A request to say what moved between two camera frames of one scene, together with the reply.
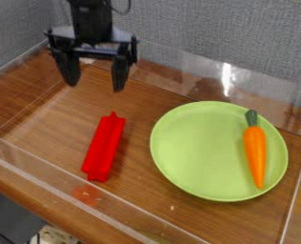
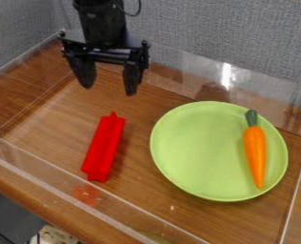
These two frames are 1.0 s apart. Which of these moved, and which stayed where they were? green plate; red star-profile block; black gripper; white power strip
Moved: black gripper
Stayed: red star-profile block; green plate; white power strip
